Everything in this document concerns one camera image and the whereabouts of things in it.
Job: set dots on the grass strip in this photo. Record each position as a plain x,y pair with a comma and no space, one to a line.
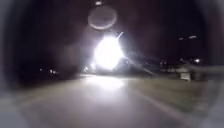
166,91

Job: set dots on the street lamp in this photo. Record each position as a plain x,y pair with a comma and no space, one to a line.
108,53

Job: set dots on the grey asphalt road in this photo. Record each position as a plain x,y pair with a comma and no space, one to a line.
100,106

